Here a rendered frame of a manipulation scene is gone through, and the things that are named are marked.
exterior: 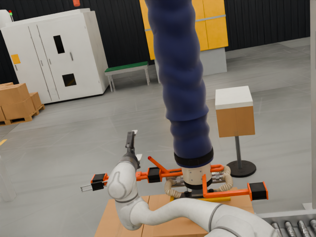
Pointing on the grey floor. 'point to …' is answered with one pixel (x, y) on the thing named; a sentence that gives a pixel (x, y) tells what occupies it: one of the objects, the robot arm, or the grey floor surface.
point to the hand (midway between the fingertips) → (137, 143)
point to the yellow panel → (218, 8)
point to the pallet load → (18, 103)
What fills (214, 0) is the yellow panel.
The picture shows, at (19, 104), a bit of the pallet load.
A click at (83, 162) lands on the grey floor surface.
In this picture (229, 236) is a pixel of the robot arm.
